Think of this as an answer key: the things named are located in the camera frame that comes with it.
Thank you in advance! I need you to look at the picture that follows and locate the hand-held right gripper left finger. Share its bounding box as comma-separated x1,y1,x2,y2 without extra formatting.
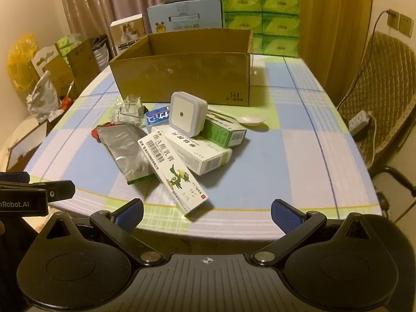
38,198,167,267

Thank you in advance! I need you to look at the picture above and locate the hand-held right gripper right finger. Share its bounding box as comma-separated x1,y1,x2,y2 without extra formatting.
251,198,376,267

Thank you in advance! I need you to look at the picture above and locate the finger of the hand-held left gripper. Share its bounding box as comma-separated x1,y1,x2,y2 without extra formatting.
31,180,76,204
0,172,30,184

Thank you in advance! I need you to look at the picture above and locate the white bird print medicine box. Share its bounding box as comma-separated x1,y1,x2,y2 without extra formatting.
137,133,209,217

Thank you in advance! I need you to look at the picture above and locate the red packet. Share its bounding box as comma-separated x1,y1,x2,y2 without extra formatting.
90,123,114,144

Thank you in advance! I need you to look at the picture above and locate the silver foil pouch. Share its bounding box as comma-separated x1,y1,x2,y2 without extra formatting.
97,125,157,183

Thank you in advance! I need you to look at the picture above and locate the white green stripe medicine box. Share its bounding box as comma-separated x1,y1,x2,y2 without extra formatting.
161,126,233,175

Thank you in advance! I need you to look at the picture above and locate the white plastic spoon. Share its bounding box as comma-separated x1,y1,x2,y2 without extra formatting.
208,109,266,127

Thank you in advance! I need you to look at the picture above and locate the blue label floss case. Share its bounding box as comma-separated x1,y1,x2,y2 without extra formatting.
145,106,171,127

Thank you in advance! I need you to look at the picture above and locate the clear plastic hook package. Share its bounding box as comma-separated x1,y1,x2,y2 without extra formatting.
109,95,146,126

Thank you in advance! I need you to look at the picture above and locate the white power plug adapter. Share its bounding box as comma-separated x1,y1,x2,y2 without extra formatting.
170,92,208,137

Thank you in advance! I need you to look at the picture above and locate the checkered cloth desktop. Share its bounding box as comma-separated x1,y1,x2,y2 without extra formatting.
23,54,384,244

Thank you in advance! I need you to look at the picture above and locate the flat cardboard box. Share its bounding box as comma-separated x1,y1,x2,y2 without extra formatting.
6,116,50,173

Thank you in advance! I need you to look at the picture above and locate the clear crumpled plastic bag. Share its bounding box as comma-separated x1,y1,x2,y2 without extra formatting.
27,71,64,123

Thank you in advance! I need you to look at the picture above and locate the yellow plastic bag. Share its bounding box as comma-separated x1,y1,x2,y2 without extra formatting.
7,34,40,92

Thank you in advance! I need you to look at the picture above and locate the cardboard box with white insert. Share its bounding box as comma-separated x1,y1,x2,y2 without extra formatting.
31,44,76,100

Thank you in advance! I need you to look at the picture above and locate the white power strip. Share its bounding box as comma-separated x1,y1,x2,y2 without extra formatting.
348,110,373,136

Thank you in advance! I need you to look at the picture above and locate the tall brown cardboard box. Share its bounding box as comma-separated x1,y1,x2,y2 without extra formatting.
57,34,108,83

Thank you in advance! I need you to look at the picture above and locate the quilted beige chair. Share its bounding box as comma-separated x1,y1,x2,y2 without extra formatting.
336,31,416,222

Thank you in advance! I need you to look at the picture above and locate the white brown humidifier box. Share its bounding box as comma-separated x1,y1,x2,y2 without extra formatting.
109,14,146,56

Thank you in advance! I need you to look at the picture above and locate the pink curtain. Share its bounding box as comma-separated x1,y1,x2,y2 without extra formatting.
55,0,256,44

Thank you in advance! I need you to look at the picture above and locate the stack of green tissue packs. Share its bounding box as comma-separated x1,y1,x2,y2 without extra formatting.
222,0,300,58

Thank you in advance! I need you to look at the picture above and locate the wooden door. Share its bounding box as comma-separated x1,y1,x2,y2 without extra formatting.
281,0,375,105

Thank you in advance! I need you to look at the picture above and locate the light blue milk carton box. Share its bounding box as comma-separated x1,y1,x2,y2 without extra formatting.
147,0,225,35

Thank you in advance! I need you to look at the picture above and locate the black charger cable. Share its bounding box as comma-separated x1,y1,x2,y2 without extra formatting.
337,9,395,109

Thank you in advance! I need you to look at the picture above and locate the wall socket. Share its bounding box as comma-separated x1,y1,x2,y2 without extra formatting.
387,9,414,38

